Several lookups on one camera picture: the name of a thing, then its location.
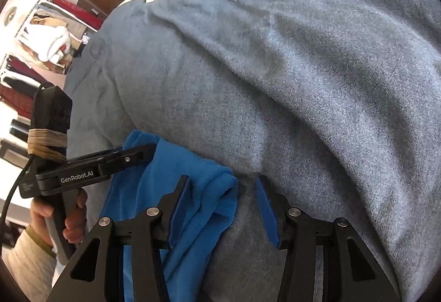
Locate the round ceiling lamp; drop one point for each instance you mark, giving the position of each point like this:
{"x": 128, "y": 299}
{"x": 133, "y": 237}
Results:
{"x": 10, "y": 15}

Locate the white cloth bundle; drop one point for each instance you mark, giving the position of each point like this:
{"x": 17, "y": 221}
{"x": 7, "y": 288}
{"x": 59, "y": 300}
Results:
{"x": 48, "y": 42}

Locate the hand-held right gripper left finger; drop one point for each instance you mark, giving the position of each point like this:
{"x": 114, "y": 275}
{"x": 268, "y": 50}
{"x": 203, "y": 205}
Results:
{"x": 179, "y": 216}

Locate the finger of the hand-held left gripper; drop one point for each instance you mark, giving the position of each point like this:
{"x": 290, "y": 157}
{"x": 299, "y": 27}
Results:
{"x": 131, "y": 159}

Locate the grey-blue blanket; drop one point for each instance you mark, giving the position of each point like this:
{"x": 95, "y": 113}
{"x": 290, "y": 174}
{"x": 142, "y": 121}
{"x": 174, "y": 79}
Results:
{"x": 275, "y": 81}

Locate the person's left forearm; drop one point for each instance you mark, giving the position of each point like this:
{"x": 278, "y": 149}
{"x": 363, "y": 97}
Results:
{"x": 24, "y": 264}

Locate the person's left hand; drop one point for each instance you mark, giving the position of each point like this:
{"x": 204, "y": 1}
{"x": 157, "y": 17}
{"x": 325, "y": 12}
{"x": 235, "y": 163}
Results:
{"x": 74, "y": 219}

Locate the hanging clothes rack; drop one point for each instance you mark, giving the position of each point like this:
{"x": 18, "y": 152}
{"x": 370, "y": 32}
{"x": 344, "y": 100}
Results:
{"x": 20, "y": 74}

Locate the dark red quilted jacket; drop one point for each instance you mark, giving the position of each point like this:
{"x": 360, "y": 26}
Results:
{"x": 15, "y": 100}

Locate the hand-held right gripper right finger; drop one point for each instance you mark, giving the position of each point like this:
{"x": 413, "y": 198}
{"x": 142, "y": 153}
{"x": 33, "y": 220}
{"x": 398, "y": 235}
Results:
{"x": 267, "y": 216}

